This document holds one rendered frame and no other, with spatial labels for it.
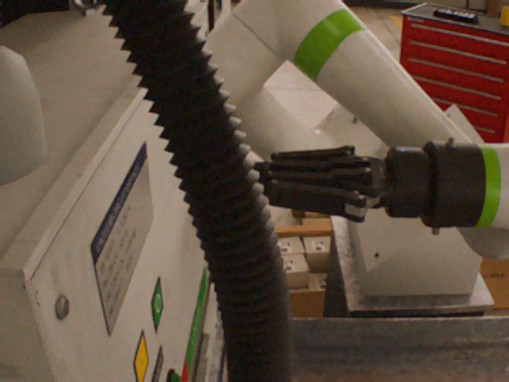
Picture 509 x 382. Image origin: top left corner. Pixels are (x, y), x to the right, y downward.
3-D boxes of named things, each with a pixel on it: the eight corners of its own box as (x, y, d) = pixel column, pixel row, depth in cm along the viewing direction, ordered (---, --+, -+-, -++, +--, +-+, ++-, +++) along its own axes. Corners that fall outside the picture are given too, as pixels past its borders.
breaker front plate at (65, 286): (224, 332, 84) (215, 8, 61) (174, 676, 42) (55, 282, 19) (215, 331, 84) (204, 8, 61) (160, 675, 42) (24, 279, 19)
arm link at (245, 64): (289, 179, 129) (139, 75, 84) (341, 128, 126) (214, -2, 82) (323, 219, 122) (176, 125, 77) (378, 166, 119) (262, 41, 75)
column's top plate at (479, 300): (328, 208, 151) (328, 202, 150) (443, 208, 150) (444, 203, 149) (348, 317, 113) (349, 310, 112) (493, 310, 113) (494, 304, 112)
